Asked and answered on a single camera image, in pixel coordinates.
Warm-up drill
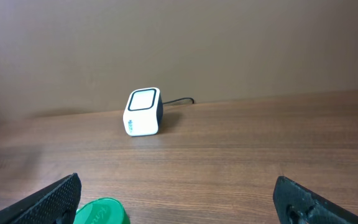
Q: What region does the green lid jar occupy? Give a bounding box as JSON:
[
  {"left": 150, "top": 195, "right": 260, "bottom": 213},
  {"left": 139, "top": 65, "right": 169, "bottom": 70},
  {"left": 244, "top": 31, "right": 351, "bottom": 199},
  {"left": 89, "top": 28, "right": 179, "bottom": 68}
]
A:
[{"left": 73, "top": 197, "right": 131, "bottom": 224}]

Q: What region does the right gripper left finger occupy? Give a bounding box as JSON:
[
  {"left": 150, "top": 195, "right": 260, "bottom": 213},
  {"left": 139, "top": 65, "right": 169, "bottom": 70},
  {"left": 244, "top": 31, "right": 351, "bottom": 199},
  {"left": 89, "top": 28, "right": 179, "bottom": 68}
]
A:
[{"left": 0, "top": 173, "right": 81, "bottom": 224}]

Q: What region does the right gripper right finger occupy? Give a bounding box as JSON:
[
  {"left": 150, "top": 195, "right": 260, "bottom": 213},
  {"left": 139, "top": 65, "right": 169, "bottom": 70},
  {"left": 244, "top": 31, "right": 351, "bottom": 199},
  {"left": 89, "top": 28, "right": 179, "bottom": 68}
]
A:
[{"left": 273, "top": 176, "right": 358, "bottom": 224}]

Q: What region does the black scanner cable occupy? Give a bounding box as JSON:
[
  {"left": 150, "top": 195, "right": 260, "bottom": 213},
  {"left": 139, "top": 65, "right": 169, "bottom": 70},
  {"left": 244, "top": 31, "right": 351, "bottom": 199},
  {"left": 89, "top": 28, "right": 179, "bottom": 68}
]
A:
[{"left": 162, "top": 96, "right": 195, "bottom": 106}]

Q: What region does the white barcode scanner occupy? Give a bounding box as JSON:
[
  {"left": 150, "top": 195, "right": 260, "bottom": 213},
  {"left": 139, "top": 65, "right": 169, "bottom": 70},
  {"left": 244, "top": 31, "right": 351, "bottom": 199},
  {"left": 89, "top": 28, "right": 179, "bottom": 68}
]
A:
[{"left": 123, "top": 87, "right": 163, "bottom": 137}]

